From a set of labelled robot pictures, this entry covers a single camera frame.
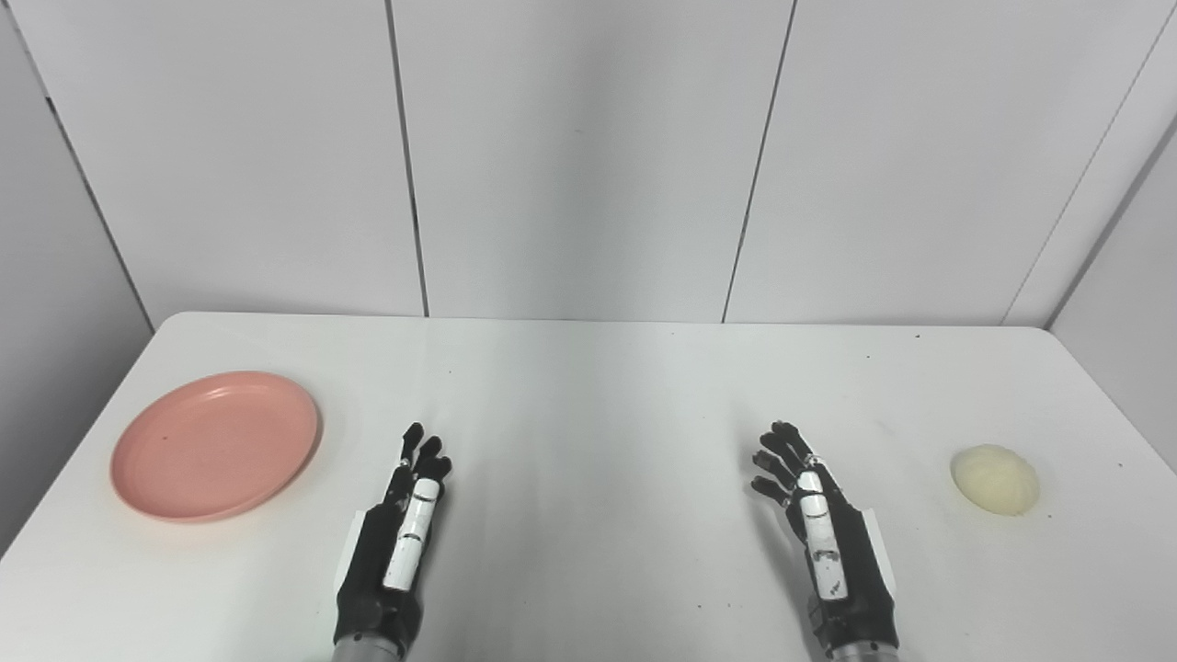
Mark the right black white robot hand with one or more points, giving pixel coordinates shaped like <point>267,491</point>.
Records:
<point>841,552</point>

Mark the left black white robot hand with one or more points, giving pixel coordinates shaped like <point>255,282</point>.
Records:
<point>386,542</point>

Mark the cream steamed bun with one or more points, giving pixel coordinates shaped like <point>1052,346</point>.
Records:
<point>995,479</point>

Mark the pink round plate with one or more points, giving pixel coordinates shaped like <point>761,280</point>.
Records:
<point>216,447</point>

